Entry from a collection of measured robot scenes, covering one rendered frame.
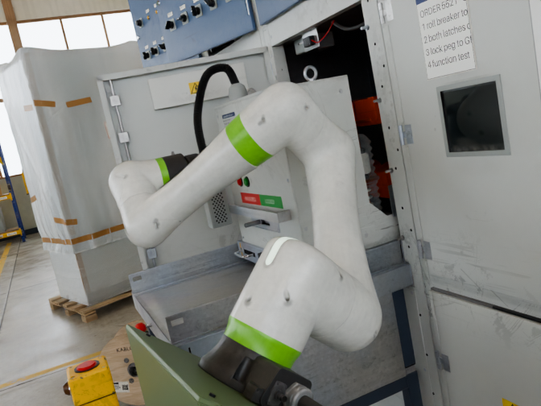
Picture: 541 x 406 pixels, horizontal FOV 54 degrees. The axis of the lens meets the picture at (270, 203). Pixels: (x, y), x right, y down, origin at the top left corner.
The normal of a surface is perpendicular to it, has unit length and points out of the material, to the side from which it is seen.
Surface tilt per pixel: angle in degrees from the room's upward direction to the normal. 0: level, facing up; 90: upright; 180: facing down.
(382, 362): 90
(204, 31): 90
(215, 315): 90
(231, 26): 90
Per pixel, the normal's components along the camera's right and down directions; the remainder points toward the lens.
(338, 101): 0.40, 0.06
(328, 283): 0.65, 0.13
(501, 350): -0.90, 0.24
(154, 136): 0.21, 0.11
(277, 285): -0.26, -0.35
